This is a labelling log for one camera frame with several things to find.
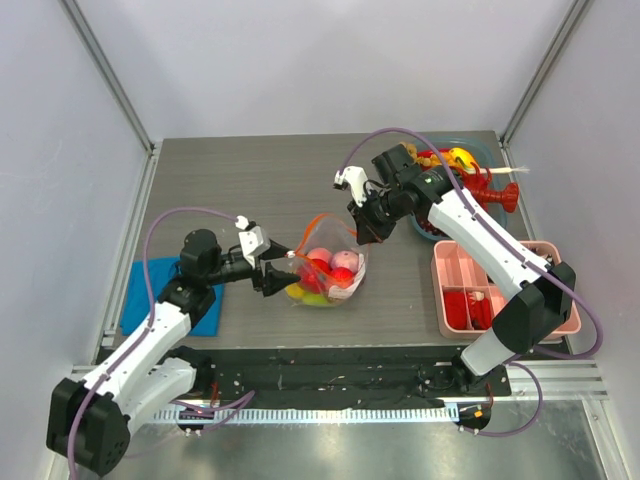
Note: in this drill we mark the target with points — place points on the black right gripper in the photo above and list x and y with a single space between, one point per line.
370 216

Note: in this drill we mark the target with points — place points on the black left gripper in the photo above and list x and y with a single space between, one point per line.
272 278

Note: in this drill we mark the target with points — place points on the yellow toy pear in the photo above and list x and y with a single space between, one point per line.
294 291

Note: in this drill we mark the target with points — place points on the red toy bell pepper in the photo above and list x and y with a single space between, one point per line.
314 276

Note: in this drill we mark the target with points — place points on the purple toy onion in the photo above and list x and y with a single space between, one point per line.
346 258

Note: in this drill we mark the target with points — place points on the green toy apple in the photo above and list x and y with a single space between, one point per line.
316 300

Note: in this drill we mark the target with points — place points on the pink toy peach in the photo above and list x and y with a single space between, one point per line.
321 257

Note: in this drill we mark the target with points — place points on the clear orange zip bag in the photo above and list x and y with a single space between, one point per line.
329 231

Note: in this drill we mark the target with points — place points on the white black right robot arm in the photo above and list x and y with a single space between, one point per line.
538 295

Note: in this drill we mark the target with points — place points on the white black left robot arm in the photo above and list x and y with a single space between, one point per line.
91 420

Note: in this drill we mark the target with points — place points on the brown longan bunch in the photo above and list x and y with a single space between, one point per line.
411 149

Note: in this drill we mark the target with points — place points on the yellow toy pepper pieces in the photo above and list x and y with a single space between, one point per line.
429 159

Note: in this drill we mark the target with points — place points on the pink compartment tray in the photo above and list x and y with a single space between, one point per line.
453 268

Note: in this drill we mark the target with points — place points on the yellow red toy fruit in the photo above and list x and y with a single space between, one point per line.
462 159

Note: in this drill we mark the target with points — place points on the red toy lobster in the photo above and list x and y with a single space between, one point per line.
479 184

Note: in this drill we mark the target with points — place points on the red toy meat piece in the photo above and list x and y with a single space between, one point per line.
456 309

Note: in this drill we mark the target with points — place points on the teal fruit basket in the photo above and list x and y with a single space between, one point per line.
487 163

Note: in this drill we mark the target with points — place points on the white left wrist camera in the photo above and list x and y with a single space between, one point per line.
253 238

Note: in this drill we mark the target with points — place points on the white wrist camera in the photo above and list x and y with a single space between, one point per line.
253 238
354 179

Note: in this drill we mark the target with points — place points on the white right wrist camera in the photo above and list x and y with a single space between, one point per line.
354 179

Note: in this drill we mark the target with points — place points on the white perforated cable duct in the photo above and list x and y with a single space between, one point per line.
174 414

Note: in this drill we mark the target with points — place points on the aluminium frame rail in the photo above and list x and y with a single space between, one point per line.
559 380

